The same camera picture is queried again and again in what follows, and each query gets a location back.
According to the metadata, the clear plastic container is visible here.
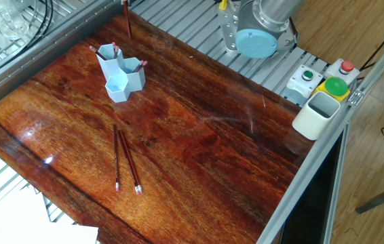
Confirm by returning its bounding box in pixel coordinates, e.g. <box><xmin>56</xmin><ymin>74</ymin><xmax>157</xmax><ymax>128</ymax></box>
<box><xmin>0</xmin><ymin>0</ymin><xmax>31</xmax><ymax>40</ymax></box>

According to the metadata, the white rounded rectangular pen holder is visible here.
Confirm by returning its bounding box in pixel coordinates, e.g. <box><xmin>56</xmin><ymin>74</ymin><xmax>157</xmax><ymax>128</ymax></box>
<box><xmin>292</xmin><ymin>91</ymin><xmax>343</xmax><ymax>142</ymax></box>

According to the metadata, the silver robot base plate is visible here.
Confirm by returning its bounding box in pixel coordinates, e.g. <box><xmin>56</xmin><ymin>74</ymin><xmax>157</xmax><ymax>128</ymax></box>
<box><xmin>219</xmin><ymin>3</ymin><xmax>296</xmax><ymax>55</ymax></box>

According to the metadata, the black cable bundle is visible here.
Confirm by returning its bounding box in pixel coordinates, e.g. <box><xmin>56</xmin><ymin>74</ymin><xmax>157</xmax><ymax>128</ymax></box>
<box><xmin>12</xmin><ymin>0</ymin><xmax>57</xmax><ymax>43</ymax></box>

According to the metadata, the large white paper sheet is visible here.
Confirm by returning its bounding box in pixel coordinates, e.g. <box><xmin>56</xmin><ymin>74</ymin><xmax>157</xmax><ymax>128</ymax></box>
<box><xmin>0</xmin><ymin>195</ymin><xmax>52</xmax><ymax>244</ymax></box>

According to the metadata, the brown wood-grain board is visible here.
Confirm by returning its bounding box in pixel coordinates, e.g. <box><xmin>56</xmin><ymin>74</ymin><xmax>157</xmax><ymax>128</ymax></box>
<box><xmin>0</xmin><ymin>14</ymin><xmax>316</xmax><ymax>244</ymax></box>

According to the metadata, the white control button box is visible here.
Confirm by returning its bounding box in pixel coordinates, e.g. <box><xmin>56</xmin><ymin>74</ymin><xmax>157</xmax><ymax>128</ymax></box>
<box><xmin>286</xmin><ymin>58</ymin><xmax>361</xmax><ymax>104</ymax></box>

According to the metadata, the light blue hexagonal pen holder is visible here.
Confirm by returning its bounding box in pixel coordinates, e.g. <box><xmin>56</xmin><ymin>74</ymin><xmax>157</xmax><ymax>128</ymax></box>
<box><xmin>95</xmin><ymin>42</ymin><xmax>147</xmax><ymax>103</ymax></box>

